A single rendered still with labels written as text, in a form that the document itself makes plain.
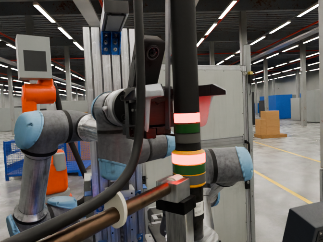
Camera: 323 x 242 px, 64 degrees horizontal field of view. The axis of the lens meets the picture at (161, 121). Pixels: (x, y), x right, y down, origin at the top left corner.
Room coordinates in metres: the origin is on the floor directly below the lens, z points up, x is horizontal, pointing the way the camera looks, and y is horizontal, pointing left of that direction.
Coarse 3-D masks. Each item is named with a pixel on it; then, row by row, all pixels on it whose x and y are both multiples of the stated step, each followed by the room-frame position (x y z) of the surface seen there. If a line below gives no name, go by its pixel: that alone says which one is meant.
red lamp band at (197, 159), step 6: (174, 156) 0.33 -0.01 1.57; (180, 156) 0.32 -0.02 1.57; (186, 156) 0.32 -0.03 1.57; (192, 156) 0.32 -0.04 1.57; (198, 156) 0.32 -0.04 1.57; (204, 156) 0.33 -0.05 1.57; (174, 162) 0.33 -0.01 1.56; (180, 162) 0.32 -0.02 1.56; (186, 162) 0.32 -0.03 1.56; (192, 162) 0.32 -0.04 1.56; (198, 162) 0.32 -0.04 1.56
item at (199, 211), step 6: (192, 192) 0.32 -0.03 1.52; (198, 192) 0.32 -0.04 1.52; (198, 198) 0.32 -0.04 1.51; (198, 204) 0.32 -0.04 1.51; (198, 210) 0.32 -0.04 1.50; (198, 216) 0.32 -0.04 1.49; (198, 222) 0.32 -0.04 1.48; (198, 228) 0.32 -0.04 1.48; (198, 234) 0.32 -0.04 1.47; (198, 240) 0.32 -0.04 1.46
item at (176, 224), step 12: (168, 180) 0.30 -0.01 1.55; (180, 180) 0.30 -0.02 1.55; (180, 192) 0.29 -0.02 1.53; (156, 204) 0.31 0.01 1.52; (168, 204) 0.30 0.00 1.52; (180, 204) 0.29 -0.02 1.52; (192, 204) 0.30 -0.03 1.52; (168, 216) 0.31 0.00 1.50; (180, 216) 0.30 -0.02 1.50; (192, 216) 0.31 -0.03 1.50; (168, 228) 0.31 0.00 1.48; (180, 228) 0.30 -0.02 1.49; (192, 228) 0.31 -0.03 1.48; (204, 228) 0.36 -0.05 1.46; (168, 240) 0.31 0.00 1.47; (180, 240) 0.30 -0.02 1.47; (192, 240) 0.31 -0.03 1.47; (204, 240) 0.32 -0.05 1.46; (216, 240) 0.32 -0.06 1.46
